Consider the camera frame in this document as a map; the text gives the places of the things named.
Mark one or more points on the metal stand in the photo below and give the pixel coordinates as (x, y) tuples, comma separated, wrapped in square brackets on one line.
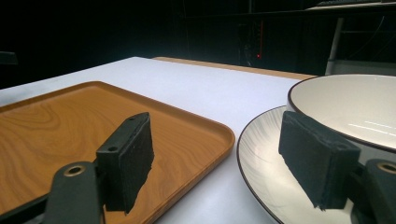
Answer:
[(334, 46)]

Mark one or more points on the white bowl with dark rim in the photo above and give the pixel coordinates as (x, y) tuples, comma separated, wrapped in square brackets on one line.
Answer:
[(345, 109)]

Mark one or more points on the white plate with dark rim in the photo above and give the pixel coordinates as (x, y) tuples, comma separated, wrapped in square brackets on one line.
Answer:
[(264, 161)]

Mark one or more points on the dark monitor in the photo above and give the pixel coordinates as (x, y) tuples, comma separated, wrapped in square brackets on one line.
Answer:
[(7, 58)]

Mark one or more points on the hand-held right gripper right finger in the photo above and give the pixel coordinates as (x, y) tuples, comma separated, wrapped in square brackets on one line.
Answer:
[(317, 158)]

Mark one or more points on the wooden tray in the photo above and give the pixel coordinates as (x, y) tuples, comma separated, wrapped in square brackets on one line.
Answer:
[(77, 137)]

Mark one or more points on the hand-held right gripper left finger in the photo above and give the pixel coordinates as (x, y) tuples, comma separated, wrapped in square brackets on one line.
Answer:
[(124, 161)]

